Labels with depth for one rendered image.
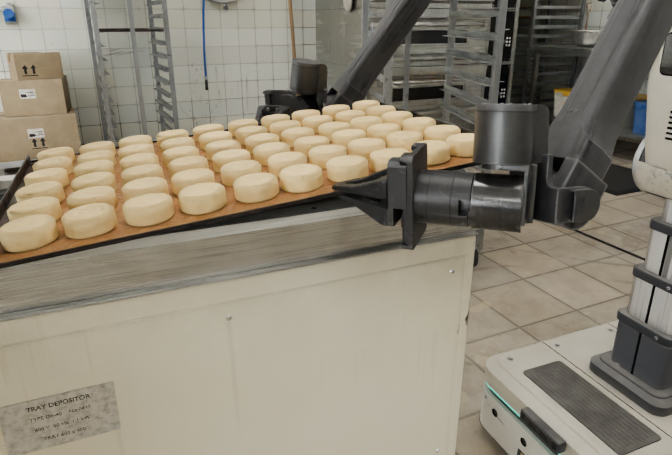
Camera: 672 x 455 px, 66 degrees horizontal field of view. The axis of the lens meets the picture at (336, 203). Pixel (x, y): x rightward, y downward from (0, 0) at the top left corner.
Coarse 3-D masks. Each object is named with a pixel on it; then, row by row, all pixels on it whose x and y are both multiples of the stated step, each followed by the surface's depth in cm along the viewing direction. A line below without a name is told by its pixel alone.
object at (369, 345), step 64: (384, 256) 66; (448, 256) 70; (0, 320) 50; (64, 320) 53; (128, 320) 56; (192, 320) 58; (256, 320) 61; (320, 320) 65; (384, 320) 69; (448, 320) 74; (0, 384) 52; (64, 384) 55; (128, 384) 58; (192, 384) 61; (256, 384) 64; (320, 384) 68; (384, 384) 73; (448, 384) 78; (0, 448) 54; (64, 448) 57; (128, 448) 60; (192, 448) 63; (256, 448) 67; (320, 448) 72; (384, 448) 76; (448, 448) 82
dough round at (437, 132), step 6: (432, 126) 74; (438, 126) 74; (444, 126) 74; (450, 126) 73; (456, 126) 73; (426, 132) 72; (432, 132) 71; (438, 132) 71; (444, 132) 71; (450, 132) 71; (456, 132) 71; (426, 138) 72; (432, 138) 71; (438, 138) 71; (444, 138) 71
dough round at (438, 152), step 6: (432, 144) 66; (438, 144) 65; (444, 144) 65; (432, 150) 64; (438, 150) 64; (444, 150) 64; (432, 156) 64; (438, 156) 64; (444, 156) 64; (432, 162) 64; (438, 162) 64; (444, 162) 65
